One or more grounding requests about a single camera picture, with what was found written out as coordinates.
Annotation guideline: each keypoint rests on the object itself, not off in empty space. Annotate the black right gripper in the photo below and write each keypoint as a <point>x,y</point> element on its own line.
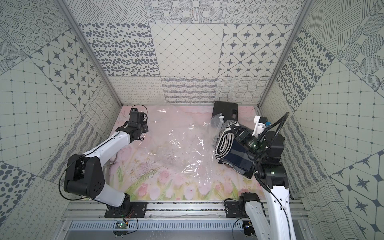
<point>244,136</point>

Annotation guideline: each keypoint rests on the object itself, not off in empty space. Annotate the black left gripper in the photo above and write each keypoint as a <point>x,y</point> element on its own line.
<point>136,130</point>

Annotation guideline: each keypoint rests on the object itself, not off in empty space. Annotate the black white herringbone knit blanket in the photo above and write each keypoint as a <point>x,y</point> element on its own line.
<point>224,139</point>

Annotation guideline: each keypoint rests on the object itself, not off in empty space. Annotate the dark grey blanket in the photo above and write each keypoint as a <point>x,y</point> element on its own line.
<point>239,159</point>

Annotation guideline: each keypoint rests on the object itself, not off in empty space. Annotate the clear plastic vacuum bag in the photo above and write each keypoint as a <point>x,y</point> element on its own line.
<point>181,141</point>

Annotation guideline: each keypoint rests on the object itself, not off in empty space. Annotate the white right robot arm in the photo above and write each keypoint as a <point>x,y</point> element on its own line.
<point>263,146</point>

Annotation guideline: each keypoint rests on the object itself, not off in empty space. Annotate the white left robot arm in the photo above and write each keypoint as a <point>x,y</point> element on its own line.
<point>84,174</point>

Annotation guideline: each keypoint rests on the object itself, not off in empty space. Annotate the black plastic tool case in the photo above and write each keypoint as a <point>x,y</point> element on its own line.
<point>229,111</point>

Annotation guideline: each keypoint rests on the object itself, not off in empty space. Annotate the right black circuit module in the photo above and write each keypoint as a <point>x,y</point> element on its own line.
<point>248,228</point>

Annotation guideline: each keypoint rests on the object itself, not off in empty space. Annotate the left green circuit board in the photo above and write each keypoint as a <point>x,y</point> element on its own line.
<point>121,229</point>

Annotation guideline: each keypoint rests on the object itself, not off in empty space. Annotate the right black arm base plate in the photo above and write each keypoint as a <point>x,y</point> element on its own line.
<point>236,208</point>

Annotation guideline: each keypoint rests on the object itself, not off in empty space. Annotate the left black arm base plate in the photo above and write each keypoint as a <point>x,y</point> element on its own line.
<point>128,208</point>

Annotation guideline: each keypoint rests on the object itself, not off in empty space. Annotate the aluminium mounting rail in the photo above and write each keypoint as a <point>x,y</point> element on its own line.
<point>166,210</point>

